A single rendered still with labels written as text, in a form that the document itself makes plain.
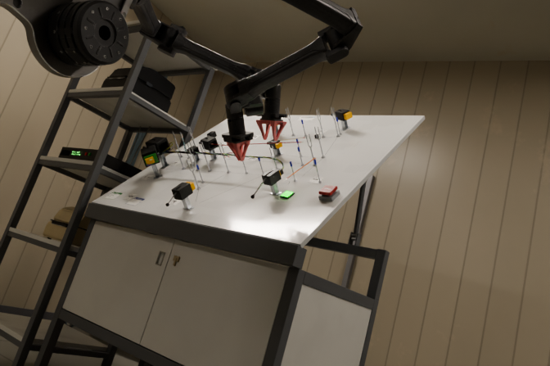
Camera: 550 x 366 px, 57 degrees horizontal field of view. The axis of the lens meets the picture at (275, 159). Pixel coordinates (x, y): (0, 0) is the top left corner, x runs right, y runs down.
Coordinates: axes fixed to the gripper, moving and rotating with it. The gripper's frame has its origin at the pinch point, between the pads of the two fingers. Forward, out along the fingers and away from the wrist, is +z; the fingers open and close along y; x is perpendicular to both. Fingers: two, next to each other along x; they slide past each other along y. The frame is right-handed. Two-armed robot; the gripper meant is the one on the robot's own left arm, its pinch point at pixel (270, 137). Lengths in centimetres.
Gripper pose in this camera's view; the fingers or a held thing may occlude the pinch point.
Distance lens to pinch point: 186.5
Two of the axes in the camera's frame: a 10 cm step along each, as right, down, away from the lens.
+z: -0.6, 9.9, 0.9
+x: -6.9, 0.2, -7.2
